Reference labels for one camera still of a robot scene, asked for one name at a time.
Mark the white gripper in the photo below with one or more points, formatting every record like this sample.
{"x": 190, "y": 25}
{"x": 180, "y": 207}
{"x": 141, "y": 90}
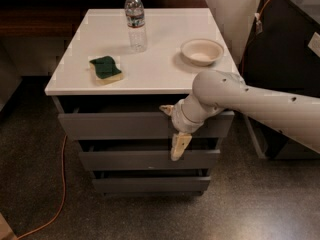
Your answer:
{"x": 179, "y": 120}

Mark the grey top drawer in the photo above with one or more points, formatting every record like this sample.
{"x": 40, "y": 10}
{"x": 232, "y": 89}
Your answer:
{"x": 117, "y": 117}

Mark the clear plastic water bottle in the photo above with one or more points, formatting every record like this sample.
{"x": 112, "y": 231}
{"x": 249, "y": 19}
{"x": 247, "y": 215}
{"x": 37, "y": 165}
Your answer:
{"x": 134, "y": 11}

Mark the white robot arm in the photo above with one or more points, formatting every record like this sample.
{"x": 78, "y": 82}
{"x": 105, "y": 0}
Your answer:
{"x": 295, "y": 116}

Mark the white top drawer cabinet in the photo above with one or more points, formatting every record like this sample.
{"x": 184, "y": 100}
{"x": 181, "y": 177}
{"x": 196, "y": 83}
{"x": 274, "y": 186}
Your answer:
{"x": 160, "y": 70}

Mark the beige paper bowl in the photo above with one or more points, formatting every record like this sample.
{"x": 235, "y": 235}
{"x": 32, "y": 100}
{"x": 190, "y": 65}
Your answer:
{"x": 202, "y": 52}

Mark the green yellow sponge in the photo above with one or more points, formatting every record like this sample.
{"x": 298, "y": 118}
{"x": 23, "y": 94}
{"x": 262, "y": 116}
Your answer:
{"x": 105, "y": 70}

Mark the dark wooden counter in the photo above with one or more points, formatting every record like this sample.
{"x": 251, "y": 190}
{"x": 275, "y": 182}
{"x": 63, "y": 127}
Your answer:
{"x": 47, "y": 18}

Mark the cardboard box corner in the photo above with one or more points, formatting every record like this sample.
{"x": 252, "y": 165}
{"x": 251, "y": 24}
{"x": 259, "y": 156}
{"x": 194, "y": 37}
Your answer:
{"x": 6, "y": 233}

